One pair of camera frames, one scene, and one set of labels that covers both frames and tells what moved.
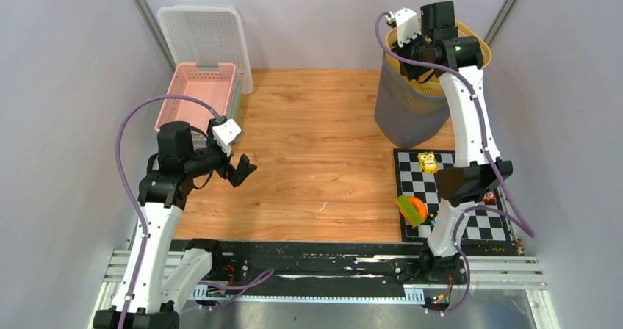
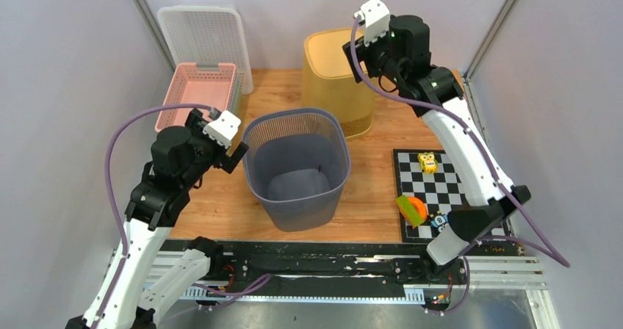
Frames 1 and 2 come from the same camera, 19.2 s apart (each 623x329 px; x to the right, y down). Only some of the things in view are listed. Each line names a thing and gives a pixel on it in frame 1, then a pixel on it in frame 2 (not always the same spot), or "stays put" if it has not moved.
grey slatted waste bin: x=409 y=117 to x=297 y=164
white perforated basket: x=207 y=36 stays put
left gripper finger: x=245 y=167 to x=236 y=157
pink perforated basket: x=214 y=88 stays put
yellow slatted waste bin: x=434 y=84 to x=329 y=81
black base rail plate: x=342 y=262 stays put
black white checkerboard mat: x=414 y=174 stays put
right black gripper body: x=416 y=48 to x=377 y=62
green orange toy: x=413 y=209 stays put
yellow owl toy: x=427 y=162 stays put
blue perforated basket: x=235 y=96 stays put
